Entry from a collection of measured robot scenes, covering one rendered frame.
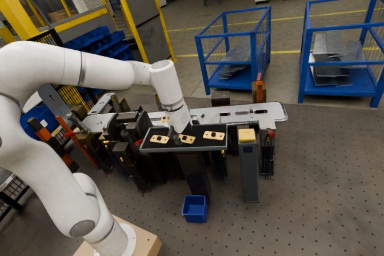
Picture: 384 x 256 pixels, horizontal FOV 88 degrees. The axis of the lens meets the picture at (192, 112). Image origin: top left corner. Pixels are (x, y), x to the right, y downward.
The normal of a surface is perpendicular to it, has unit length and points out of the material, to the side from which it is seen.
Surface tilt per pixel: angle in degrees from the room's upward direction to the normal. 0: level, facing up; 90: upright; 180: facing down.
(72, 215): 63
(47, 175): 91
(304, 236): 0
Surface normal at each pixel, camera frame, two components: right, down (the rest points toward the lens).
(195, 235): -0.22, -0.78
